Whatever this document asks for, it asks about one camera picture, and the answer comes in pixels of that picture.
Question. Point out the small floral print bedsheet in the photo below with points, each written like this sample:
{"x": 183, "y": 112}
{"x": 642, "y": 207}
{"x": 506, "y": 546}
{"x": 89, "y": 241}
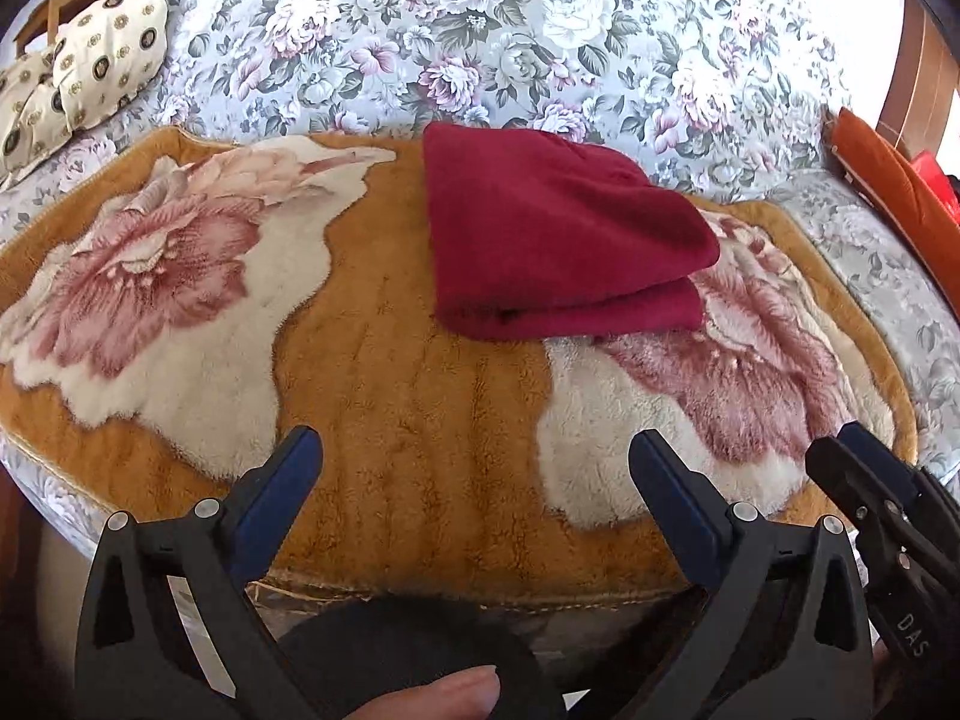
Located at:
{"x": 885, "y": 255}

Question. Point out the wooden headboard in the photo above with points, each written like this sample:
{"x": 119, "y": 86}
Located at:
{"x": 919, "y": 67}

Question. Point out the cream pillow with round print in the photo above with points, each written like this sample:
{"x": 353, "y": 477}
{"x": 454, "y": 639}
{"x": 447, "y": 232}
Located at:
{"x": 90, "y": 67}

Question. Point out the wooden chair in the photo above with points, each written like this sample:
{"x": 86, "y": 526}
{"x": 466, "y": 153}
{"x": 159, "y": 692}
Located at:
{"x": 52, "y": 11}

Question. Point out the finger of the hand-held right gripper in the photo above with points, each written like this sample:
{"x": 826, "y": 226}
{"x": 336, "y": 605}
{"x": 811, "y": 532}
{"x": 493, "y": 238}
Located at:
{"x": 847, "y": 476}
{"x": 874, "y": 454}

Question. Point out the brown plush flower blanket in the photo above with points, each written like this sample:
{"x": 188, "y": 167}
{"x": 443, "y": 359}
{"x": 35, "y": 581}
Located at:
{"x": 390, "y": 390}

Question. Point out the red cloth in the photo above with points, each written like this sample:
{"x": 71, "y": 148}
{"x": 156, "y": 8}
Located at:
{"x": 934, "y": 176}

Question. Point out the black fleece sleeve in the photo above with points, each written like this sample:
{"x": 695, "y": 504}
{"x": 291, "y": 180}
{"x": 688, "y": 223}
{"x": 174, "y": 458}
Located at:
{"x": 360, "y": 652}

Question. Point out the dark red sweater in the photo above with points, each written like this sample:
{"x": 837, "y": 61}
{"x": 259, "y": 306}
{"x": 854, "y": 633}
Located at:
{"x": 555, "y": 240}

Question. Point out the person's left hand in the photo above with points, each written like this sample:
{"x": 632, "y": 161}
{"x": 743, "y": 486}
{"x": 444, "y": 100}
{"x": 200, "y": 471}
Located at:
{"x": 457, "y": 694}

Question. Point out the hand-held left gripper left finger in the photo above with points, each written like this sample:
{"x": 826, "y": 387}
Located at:
{"x": 281, "y": 480}

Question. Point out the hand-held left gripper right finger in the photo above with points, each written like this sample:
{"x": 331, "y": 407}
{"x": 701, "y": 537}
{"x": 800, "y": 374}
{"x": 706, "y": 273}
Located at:
{"x": 675, "y": 495}

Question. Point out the orange cushion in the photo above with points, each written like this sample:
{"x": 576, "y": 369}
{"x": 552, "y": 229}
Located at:
{"x": 877, "y": 165}

